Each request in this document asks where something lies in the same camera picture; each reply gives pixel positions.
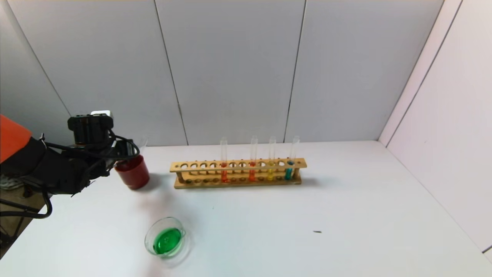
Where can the wooden test tube rack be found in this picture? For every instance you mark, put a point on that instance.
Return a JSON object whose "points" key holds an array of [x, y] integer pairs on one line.
{"points": [[238, 168]]}

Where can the orange and black left arm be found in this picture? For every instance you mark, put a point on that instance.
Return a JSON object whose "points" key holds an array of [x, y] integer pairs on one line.
{"points": [[46, 169]]}

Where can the dark red plastic cup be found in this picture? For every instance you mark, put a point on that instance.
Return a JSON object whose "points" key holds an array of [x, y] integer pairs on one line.
{"points": [[132, 175]]}

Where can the dark shoe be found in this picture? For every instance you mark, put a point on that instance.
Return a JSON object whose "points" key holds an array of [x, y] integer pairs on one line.
{"points": [[9, 182]]}

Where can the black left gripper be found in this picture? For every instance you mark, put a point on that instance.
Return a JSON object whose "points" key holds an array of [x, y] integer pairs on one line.
{"points": [[125, 148]]}

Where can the clear glass dish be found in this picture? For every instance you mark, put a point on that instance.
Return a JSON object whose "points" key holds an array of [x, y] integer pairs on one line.
{"points": [[168, 241]]}

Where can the black tripod stand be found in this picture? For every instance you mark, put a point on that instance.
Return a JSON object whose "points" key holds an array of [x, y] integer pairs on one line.
{"points": [[15, 206]]}

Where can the glass test tube teal liquid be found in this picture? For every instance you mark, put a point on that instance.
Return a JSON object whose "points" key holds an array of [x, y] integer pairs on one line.
{"points": [[288, 174]]}

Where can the glass test tube light-blue liquid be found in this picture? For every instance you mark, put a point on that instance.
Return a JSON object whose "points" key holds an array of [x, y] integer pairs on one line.
{"points": [[143, 144]]}

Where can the glass test tube orange liquid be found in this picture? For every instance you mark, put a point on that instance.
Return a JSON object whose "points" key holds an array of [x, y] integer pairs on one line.
{"points": [[224, 176], [251, 176]]}

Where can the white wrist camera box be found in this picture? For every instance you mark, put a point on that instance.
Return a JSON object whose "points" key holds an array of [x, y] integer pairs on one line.
{"points": [[100, 113]]}

